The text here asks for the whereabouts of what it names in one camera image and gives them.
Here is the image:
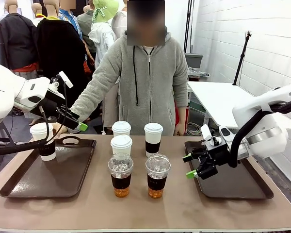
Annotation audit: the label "person's right hand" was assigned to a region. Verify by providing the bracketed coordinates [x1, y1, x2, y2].
[50, 122, 69, 139]

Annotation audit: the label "black light stand poles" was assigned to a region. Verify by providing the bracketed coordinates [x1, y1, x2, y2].
[183, 0, 195, 53]

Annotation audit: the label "person in blue patterned shirt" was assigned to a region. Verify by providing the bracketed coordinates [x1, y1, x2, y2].
[57, 0, 88, 42]

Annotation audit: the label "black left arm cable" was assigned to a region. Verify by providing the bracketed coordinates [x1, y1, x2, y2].
[0, 105, 55, 156]

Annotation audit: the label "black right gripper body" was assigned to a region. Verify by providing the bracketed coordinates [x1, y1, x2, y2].
[200, 141, 232, 168]

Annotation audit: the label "black tripod stand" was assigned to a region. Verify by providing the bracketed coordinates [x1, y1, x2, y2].
[232, 30, 253, 86]

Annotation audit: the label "mannequin in white shirt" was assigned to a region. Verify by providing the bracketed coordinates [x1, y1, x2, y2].
[111, 0, 128, 39]

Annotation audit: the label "clear iced coffee cup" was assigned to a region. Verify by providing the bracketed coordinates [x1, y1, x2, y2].
[145, 153, 172, 199]
[107, 152, 134, 198]

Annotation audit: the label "mannequin in dark grey jacket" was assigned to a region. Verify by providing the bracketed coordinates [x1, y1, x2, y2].
[0, 0, 39, 73]

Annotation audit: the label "mannequin in white jacket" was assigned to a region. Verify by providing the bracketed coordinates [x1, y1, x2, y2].
[88, 21, 119, 71]

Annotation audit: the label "brown plastic serving tray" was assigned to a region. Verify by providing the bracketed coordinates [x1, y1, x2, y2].
[0, 135, 97, 199]
[184, 140, 275, 200]

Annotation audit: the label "green bucket hat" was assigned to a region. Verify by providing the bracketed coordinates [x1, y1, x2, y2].
[92, 0, 119, 24]

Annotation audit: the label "coiled cables on floor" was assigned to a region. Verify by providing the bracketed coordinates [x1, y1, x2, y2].
[185, 122, 202, 136]

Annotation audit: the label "person's left forearm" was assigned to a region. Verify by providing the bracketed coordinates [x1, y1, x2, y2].
[176, 105, 189, 126]

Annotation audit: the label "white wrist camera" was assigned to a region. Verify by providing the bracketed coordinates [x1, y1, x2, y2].
[50, 70, 74, 97]
[200, 124, 233, 147]

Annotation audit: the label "black metal frame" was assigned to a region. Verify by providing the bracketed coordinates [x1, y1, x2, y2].
[0, 120, 16, 168]

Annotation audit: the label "mannequin in black garment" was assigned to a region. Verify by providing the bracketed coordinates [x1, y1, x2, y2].
[36, 0, 88, 109]

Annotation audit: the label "person's right forearm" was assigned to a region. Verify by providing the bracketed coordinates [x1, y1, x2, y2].
[69, 77, 113, 122]

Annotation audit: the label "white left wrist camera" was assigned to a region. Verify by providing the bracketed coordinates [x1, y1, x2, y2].
[50, 70, 74, 97]

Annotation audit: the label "mannequin with red yellow collar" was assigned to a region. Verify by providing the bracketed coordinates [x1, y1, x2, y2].
[31, 2, 47, 27]

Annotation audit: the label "grey plastic bin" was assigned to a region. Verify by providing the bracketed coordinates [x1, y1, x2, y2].
[184, 52, 203, 69]

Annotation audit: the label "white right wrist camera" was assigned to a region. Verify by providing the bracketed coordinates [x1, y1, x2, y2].
[200, 124, 233, 147]

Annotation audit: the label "person's left hand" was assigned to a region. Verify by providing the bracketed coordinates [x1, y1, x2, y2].
[174, 122, 186, 137]

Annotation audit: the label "person in grey hoodie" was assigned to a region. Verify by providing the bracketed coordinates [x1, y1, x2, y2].
[97, 0, 190, 136]

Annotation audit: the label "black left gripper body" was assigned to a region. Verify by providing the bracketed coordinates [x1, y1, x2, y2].
[30, 88, 66, 120]

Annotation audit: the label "clear plastic items pile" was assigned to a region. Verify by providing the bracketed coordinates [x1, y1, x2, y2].
[188, 67, 210, 79]

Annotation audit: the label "white paper cup black sleeve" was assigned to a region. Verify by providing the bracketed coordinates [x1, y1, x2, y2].
[30, 122, 57, 162]
[110, 134, 133, 156]
[144, 122, 163, 158]
[111, 120, 132, 138]

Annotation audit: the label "mannequin in olive shirt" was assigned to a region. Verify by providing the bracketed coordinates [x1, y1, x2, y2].
[77, 4, 97, 54]

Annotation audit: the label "white background table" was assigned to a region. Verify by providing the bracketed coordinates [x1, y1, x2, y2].
[187, 81, 291, 130]

